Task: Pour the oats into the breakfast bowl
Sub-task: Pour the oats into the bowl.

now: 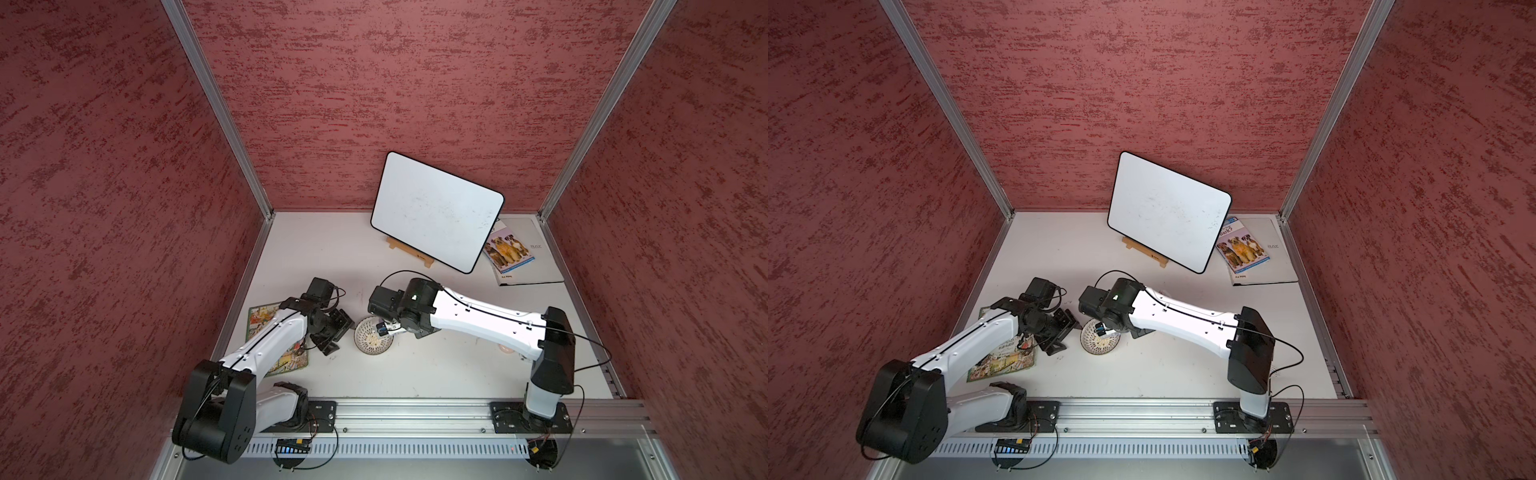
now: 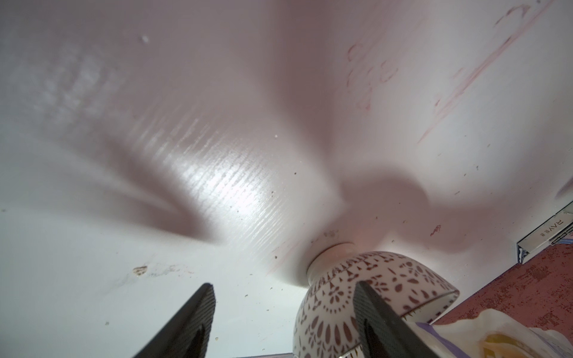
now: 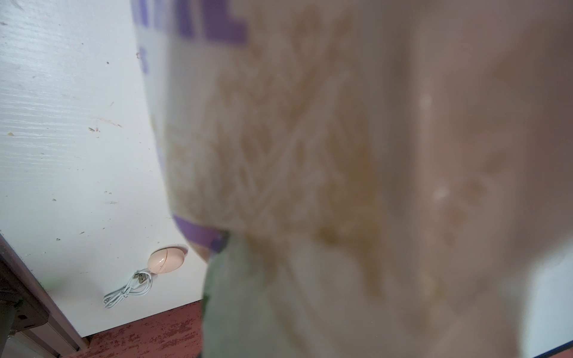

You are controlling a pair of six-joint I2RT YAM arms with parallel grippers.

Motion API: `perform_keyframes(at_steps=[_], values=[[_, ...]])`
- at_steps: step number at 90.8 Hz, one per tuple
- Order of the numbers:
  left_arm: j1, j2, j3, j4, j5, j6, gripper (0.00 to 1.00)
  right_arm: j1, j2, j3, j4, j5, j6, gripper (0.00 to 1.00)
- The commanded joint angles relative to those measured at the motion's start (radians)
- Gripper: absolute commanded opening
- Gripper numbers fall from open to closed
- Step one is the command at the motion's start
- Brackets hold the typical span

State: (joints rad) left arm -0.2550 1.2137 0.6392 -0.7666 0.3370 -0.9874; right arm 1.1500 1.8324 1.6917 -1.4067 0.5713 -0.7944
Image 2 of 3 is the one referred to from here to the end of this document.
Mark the colourful magazine right back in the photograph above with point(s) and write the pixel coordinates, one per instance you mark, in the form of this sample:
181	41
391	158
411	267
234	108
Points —
556	230

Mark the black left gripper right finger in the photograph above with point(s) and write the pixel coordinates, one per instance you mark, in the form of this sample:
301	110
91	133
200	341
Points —
382	332

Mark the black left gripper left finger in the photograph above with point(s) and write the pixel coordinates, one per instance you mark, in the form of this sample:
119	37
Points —
187	333

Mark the clear oats bag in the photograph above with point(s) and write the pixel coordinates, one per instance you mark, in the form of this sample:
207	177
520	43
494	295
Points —
491	334

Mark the patterned white breakfast bowl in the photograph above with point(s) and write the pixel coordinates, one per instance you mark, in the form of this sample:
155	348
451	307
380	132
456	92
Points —
349	292

